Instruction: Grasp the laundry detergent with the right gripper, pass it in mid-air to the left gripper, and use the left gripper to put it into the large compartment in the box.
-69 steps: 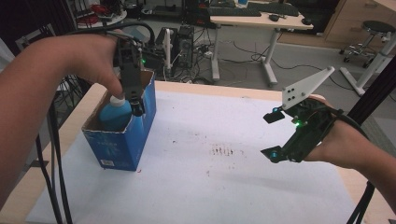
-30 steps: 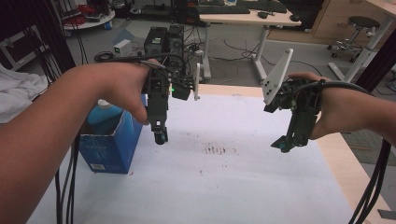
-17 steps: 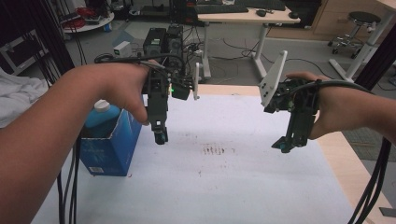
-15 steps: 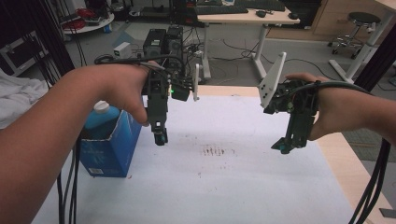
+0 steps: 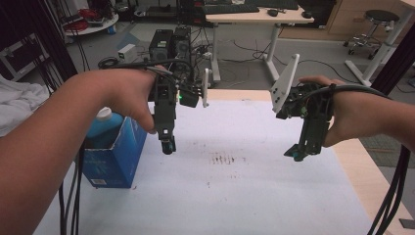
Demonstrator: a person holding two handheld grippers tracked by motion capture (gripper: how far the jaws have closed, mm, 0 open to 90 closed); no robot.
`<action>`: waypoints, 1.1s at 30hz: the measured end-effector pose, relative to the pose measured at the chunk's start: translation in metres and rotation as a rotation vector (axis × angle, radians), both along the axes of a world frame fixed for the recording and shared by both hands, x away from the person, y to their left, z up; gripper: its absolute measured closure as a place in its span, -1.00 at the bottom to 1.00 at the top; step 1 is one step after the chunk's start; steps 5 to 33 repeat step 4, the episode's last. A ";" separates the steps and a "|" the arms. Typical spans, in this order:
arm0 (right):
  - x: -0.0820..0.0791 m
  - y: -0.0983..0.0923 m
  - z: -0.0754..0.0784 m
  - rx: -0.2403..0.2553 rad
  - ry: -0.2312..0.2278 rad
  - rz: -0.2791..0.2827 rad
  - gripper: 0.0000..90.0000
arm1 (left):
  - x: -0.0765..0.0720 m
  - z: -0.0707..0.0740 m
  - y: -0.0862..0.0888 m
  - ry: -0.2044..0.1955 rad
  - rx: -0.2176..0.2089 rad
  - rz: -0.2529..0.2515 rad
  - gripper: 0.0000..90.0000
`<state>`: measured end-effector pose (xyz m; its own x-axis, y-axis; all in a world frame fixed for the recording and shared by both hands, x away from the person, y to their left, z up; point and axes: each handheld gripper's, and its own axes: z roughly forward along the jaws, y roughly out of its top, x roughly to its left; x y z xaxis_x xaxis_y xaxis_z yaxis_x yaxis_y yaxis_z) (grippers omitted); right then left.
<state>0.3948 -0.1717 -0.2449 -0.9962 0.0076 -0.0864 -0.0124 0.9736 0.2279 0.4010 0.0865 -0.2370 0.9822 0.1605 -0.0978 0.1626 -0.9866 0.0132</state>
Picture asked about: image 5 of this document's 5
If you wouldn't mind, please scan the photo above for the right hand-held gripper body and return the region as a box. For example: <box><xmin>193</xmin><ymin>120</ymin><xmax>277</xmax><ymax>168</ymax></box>
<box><xmin>269</xmin><ymin>53</ymin><xmax>336</xmax><ymax>156</ymax></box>

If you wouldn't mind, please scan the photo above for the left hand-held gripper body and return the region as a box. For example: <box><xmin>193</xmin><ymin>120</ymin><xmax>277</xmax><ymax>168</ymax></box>
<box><xmin>148</xmin><ymin>68</ymin><xmax>211</xmax><ymax>141</ymax></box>

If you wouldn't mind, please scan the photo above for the blue cardboard box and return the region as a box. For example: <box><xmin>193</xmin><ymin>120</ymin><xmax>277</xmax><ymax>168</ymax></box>
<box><xmin>79</xmin><ymin>116</ymin><xmax>149</xmax><ymax>190</ymax></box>

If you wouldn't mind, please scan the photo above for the blue bottle with white cap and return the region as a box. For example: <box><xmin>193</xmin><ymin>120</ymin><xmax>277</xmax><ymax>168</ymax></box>
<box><xmin>85</xmin><ymin>106</ymin><xmax>126</xmax><ymax>150</ymax></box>

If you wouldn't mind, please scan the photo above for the person's right hand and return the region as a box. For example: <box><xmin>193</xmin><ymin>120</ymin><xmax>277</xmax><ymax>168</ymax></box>
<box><xmin>298</xmin><ymin>74</ymin><xmax>381</xmax><ymax>149</ymax></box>

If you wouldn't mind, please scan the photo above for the person's left hand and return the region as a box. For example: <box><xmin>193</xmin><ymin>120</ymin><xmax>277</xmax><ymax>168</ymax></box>
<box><xmin>85</xmin><ymin>64</ymin><xmax>168</xmax><ymax>135</ymax></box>

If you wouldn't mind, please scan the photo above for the black computer tower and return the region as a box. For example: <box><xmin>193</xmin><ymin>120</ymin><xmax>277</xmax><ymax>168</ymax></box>
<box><xmin>169</xmin><ymin>24</ymin><xmax>193</xmax><ymax>73</ymax></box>
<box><xmin>148</xmin><ymin>28</ymin><xmax>174</xmax><ymax>63</ymax></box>

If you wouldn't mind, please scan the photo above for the small white box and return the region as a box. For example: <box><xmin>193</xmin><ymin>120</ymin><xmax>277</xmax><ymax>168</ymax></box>
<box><xmin>116</xmin><ymin>43</ymin><xmax>137</xmax><ymax>62</ymax></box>

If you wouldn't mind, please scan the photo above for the white foam mat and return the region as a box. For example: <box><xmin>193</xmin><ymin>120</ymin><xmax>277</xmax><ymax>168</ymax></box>
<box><xmin>32</xmin><ymin>99</ymin><xmax>375</xmax><ymax>235</ymax></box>

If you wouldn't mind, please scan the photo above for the white metal stand leg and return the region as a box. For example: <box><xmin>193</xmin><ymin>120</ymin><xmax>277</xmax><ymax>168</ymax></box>
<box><xmin>345</xmin><ymin>0</ymin><xmax>415</xmax><ymax>88</ymax></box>

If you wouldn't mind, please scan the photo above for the wooden cabinet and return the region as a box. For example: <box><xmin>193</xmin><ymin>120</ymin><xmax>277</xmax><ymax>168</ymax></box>
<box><xmin>279</xmin><ymin>0</ymin><xmax>415</xmax><ymax>41</ymax></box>

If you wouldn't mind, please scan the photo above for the white round table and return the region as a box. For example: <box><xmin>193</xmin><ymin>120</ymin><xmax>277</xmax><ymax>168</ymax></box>
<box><xmin>63</xmin><ymin>12</ymin><xmax>120</xmax><ymax>37</ymax></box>

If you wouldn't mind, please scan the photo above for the white-legged wooden desk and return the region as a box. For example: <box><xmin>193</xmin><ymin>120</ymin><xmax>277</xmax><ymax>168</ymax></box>
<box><xmin>205</xmin><ymin>5</ymin><xmax>315</xmax><ymax>83</ymax></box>

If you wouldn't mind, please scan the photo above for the office stool on wheels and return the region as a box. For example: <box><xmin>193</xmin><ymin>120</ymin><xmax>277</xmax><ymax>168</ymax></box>
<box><xmin>342</xmin><ymin>9</ymin><xmax>401</xmax><ymax>61</ymax></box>

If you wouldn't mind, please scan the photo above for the black keyboard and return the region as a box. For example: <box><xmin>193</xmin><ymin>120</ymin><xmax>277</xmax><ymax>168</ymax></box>
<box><xmin>203</xmin><ymin>3</ymin><xmax>261</xmax><ymax>16</ymax></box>

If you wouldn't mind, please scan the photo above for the dark tape patch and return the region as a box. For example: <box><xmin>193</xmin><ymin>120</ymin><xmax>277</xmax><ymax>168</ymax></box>
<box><xmin>398</xmin><ymin>218</ymin><xmax>415</xmax><ymax>230</ymax></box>

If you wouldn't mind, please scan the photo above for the white cloth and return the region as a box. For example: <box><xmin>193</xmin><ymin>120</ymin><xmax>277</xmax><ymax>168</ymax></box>
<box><xmin>0</xmin><ymin>73</ymin><xmax>51</xmax><ymax>137</ymax></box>

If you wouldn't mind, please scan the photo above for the black equipment case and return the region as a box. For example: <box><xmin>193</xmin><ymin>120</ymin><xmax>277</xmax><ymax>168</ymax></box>
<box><xmin>0</xmin><ymin>31</ymin><xmax>51</xmax><ymax>83</ymax></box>

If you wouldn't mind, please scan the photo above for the coiled black cable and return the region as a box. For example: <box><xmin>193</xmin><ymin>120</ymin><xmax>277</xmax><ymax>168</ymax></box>
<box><xmin>97</xmin><ymin>56</ymin><xmax>120</xmax><ymax>71</ymax></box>

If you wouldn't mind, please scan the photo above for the black metal frame post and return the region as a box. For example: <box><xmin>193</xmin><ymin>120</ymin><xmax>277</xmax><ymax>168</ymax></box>
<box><xmin>371</xmin><ymin>28</ymin><xmax>415</xmax><ymax>96</ymax></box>

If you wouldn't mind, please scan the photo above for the right gripper black cable bundle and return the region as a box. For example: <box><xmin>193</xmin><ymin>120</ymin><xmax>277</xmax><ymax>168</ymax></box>
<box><xmin>304</xmin><ymin>82</ymin><xmax>413</xmax><ymax>235</ymax></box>

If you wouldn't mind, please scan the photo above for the gripper black cable bundle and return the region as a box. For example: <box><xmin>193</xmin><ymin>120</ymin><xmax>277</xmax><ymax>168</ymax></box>
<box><xmin>58</xmin><ymin>58</ymin><xmax>194</xmax><ymax>235</ymax></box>
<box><xmin>304</xmin><ymin>82</ymin><xmax>413</xmax><ymax>235</ymax></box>

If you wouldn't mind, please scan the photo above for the left gripper black cable bundle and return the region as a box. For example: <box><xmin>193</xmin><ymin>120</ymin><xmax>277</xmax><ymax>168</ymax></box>
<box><xmin>58</xmin><ymin>58</ymin><xmax>194</xmax><ymax>235</ymax></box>

